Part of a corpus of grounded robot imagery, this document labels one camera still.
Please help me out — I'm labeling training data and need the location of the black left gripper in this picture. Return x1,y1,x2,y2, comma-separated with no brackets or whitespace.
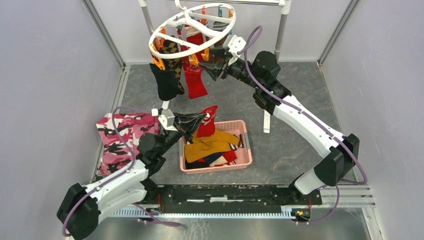
157,111,207,156

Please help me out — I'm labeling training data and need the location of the pink perforated plastic basket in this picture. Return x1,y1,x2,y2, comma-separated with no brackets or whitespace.
179,120,253,174

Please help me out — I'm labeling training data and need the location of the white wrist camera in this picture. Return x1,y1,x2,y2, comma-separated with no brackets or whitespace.
151,108,177,131
226,34,247,66

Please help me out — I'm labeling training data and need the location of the orange clothes clip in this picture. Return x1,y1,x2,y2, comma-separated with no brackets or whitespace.
189,52,203,67
152,56,166,71

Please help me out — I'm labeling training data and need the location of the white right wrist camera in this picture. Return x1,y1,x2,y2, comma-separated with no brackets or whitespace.
226,34,247,66

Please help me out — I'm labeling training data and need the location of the red cloth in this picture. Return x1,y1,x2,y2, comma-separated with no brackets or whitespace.
196,105,218,138

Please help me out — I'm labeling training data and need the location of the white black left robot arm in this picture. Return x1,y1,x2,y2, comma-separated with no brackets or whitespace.
56,108,209,240

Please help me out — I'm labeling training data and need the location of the yellow cloth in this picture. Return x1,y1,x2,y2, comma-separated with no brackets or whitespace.
184,129,244,163

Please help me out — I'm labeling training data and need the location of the red white santa sock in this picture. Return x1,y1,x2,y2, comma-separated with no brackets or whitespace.
182,24,205,66

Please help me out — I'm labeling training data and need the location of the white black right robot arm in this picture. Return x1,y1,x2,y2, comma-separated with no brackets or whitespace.
199,47,360,204

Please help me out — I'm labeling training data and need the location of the red white patterned sock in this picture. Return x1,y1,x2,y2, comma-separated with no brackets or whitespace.
184,65,208,99

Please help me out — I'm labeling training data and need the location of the white round clip hanger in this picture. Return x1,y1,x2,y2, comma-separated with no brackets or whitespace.
148,0,237,59

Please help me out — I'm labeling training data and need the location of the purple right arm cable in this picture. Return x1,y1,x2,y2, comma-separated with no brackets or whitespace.
238,25,369,226

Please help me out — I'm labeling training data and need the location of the argyle brown yellow sock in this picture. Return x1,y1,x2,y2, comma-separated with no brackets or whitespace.
160,35,186,94

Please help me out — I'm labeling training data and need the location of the white metal drying rack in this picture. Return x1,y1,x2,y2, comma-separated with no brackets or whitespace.
138,0,292,134

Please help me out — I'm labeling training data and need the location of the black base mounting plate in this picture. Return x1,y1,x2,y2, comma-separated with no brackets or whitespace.
138,184,323,214

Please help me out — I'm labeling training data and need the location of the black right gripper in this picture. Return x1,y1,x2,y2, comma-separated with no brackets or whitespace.
198,45,263,90

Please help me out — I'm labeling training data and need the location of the black sock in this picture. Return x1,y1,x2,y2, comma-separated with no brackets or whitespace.
149,63,180,101

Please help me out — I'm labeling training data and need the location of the pink camouflage folded cloth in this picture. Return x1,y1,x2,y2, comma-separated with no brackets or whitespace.
95,113,160,176

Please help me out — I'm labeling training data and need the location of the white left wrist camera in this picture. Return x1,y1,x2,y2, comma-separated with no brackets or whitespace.
151,108,177,131

